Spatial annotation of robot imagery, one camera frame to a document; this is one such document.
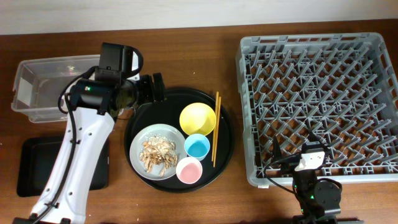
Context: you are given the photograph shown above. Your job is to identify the grey plate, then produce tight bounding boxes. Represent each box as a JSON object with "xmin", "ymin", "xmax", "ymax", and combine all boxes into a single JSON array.
[{"xmin": 129, "ymin": 124, "xmax": 187, "ymax": 180}]

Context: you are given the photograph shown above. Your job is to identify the grey dishwasher rack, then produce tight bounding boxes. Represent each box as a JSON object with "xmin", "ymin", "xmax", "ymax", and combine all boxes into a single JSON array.
[{"xmin": 236, "ymin": 32, "xmax": 397, "ymax": 188}]

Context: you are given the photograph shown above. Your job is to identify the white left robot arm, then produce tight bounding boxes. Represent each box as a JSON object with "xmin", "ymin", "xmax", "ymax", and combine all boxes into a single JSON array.
[{"xmin": 26, "ymin": 42, "xmax": 165, "ymax": 223}]

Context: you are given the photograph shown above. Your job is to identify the yellow bowl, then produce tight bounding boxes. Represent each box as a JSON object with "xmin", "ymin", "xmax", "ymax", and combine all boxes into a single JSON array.
[{"xmin": 179, "ymin": 103, "xmax": 216, "ymax": 136}]

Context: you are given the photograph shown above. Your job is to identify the clear plastic waste bin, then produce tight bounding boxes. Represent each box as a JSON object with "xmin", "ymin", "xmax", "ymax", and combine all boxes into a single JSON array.
[{"xmin": 11, "ymin": 55, "xmax": 100, "ymax": 123}]

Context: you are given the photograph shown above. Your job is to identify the blue cup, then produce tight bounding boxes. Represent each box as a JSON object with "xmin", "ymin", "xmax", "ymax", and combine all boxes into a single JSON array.
[{"xmin": 184, "ymin": 134, "xmax": 210, "ymax": 161}]

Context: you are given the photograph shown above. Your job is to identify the food scraps on plate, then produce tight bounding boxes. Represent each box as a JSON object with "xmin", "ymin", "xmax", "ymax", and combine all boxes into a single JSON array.
[{"xmin": 139, "ymin": 135, "xmax": 178, "ymax": 177}]

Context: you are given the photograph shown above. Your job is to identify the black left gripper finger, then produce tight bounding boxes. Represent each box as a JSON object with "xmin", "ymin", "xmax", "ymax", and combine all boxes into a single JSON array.
[
  {"xmin": 138, "ymin": 75, "xmax": 155, "ymax": 105},
  {"xmin": 153, "ymin": 73, "xmax": 165, "ymax": 101}
]

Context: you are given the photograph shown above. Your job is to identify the black rectangular bin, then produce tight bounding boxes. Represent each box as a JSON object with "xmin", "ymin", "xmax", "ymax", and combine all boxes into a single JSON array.
[{"xmin": 16, "ymin": 136, "xmax": 109, "ymax": 197}]

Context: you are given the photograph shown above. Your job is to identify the pink cup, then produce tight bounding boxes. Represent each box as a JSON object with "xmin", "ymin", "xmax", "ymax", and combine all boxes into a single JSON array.
[{"xmin": 176, "ymin": 157, "xmax": 203, "ymax": 184}]

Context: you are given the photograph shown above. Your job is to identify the round black tray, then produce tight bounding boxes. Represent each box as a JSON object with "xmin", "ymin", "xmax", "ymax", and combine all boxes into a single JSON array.
[{"xmin": 124, "ymin": 88, "xmax": 235, "ymax": 193}]

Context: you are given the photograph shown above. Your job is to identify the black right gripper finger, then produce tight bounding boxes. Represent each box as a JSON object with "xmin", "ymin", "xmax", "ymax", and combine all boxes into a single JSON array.
[
  {"xmin": 307, "ymin": 130, "xmax": 326, "ymax": 146},
  {"xmin": 271, "ymin": 136, "xmax": 282, "ymax": 162}
]

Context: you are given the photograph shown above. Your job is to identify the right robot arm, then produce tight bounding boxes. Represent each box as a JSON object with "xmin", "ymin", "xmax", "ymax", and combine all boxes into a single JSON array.
[{"xmin": 264, "ymin": 132, "xmax": 363, "ymax": 224}]

